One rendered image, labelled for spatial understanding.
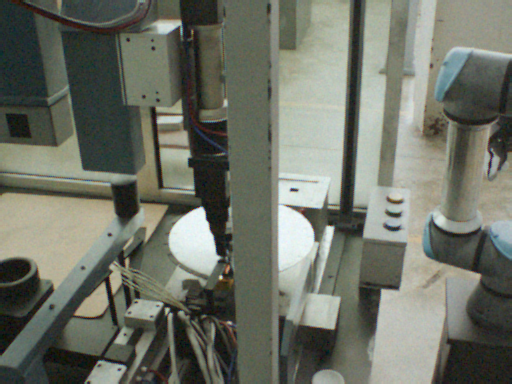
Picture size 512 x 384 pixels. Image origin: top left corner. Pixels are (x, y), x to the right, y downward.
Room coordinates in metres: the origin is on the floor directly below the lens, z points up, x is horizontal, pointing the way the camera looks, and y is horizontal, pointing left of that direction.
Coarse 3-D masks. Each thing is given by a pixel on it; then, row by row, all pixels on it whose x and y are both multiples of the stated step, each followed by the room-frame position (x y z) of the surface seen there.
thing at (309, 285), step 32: (192, 32) 1.01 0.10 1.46; (224, 96) 1.01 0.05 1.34; (224, 128) 1.00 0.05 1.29; (192, 160) 0.97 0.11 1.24; (224, 160) 0.96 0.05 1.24; (224, 192) 0.98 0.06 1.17; (224, 224) 1.01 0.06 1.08; (320, 256) 1.36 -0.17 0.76; (192, 288) 1.04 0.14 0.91; (224, 288) 1.01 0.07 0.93; (288, 288) 1.11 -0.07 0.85; (320, 288) 1.23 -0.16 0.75; (192, 320) 0.96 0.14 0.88; (224, 320) 0.96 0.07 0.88; (288, 320) 0.82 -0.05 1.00; (320, 320) 1.03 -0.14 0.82; (192, 352) 0.94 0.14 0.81; (224, 352) 0.92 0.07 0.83; (288, 352) 0.78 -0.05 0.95
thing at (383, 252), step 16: (384, 192) 1.47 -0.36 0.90; (400, 192) 1.46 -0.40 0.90; (368, 208) 1.38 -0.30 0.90; (384, 208) 1.38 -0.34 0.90; (368, 224) 1.30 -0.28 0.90; (368, 240) 1.24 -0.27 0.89; (384, 240) 1.23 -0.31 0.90; (400, 240) 1.22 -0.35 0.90; (368, 256) 1.24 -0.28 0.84; (384, 256) 1.23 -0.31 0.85; (400, 256) 1.22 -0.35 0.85; (368, 272) 1.24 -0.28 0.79; (384, 272) 1.23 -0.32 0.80; (400, 272) 1.22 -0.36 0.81; (384, 288) 1.22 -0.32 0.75; (400, 288) 1.22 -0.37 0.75
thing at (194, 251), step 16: (288, 208) 1.30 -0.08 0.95; (176, 224) 1.23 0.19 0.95; (192, 224) 1.23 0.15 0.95; (208, 224) 1.23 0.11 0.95; (288, 224) 1.22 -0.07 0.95; (304, 224) 1.22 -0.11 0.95; (176, 240) 1.16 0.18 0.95; (192, 240) 1.16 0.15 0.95; (208, 240) 1.16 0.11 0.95; (288, 240) 1.15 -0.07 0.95; (304, 240) 1.15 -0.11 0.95; (176, 256) 1.10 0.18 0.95; (192, 256) 1.10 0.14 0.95; (208, 256) 1.09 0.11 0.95; (288, 256) 1.09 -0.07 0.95; (304, 256) 1.09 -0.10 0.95; (208, 272) 1.04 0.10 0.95
